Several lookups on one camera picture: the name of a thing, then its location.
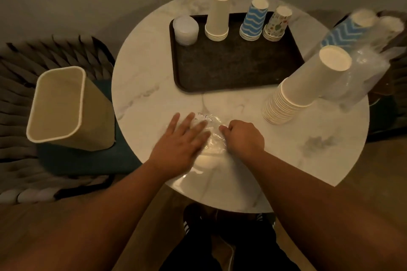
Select tall stack of white cups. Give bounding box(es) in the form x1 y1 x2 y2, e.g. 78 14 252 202
262 45 353 125

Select person's left forearm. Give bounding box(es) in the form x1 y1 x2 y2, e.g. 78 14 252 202
0 162 185 271

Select stack of blue wavy cups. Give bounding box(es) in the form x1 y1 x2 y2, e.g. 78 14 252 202
239 0 269 41

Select person's right hand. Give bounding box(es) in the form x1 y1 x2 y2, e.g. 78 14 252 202
219 120 265 162

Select wrapped stack of white cups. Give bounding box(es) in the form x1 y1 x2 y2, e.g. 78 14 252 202
374 15 405 54

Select person's left hand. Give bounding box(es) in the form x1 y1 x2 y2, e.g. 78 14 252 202
148 112 212 181

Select black rectangular tray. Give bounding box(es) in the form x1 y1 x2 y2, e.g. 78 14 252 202
169 11 306 93

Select clear plastic wrapper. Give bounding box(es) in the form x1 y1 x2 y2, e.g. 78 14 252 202
168 111 230 185

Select wrapped stack of blue cups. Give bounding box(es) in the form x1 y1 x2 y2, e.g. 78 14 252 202
321 9 378 55

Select stack of colourful print cups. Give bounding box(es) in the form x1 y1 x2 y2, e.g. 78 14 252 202
263 6 293 42

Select clear plastic sleeve bag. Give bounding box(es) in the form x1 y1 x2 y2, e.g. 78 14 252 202
304 9 406 113

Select black trousers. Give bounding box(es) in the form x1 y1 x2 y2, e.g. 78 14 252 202
158 212 302 271

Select person's striped shoe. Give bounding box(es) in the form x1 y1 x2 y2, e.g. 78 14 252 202
183 203 205 237
254 213 278 231

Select short stack of white cups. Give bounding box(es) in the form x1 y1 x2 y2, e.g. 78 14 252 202
204 0 232 41

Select beige waste bin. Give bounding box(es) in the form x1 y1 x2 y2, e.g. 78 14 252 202
26 66 116 152

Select stack of clear plastic lids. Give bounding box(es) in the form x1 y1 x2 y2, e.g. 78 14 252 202
173 15 199 46

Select grey woven chair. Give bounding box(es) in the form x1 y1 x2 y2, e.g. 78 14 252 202
0 34 116 205

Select person's right striped shoe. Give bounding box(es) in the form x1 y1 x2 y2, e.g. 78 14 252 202
254 213 278 231

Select person's left striped shoe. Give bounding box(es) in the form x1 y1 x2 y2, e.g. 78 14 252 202
183 203 205 237

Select person's right forearm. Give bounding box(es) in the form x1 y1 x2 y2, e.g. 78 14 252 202
234 150 407 271

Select teal seat cushion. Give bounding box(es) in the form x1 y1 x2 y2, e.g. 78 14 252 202
36 80 142 177

